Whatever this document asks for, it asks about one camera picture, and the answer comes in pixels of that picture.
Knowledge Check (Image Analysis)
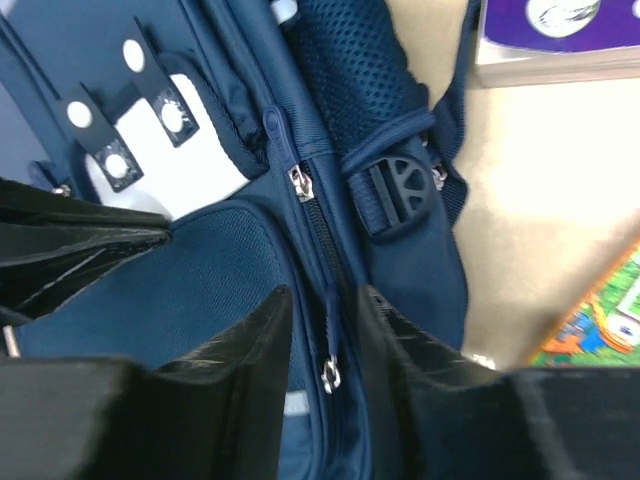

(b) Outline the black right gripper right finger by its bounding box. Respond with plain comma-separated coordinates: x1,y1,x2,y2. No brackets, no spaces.
357,286,639,479

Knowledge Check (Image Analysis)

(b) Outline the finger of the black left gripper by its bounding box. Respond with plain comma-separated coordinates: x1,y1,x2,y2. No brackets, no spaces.
1,179,170,320

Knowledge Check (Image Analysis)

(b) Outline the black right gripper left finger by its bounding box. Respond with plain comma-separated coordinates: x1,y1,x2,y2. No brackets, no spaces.
1,286,293,479

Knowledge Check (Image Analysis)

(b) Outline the navy blue student backpack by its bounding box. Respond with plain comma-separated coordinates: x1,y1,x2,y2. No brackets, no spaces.
1,1,480,479

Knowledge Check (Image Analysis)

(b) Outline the orange Treehouse book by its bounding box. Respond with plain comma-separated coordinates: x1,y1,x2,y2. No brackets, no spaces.
527,243,639,368

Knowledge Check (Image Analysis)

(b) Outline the purple paperback book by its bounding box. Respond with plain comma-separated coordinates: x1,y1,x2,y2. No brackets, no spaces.
475,0,639,88

